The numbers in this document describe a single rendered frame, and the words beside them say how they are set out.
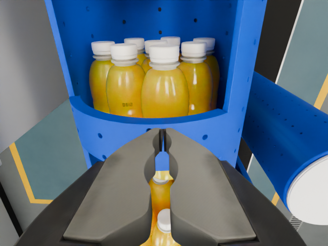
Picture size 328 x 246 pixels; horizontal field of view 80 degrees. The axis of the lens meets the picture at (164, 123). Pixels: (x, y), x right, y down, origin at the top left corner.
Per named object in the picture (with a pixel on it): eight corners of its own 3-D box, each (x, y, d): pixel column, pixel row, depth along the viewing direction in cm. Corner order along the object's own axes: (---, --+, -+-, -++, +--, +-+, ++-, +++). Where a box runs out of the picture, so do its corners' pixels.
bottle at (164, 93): (142, 181, 32) (131, 62, 23) (149, 154, 38) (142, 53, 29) (186, 184, 31) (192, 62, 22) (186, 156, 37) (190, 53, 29)
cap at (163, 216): (178, 216, 42) (178, 211, 41) (173, 233, 39) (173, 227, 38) (161, 211, 43) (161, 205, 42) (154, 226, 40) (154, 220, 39)
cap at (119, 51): (112, 54, 31) (111, 42, 30) (137, 53, 31) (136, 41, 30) (109, 59, 28) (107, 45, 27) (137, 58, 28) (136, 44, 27)
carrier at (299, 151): (213, 71, 126) (217, 111, 139) (288, 155, 49) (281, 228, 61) (259, 62, 123) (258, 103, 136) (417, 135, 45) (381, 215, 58)
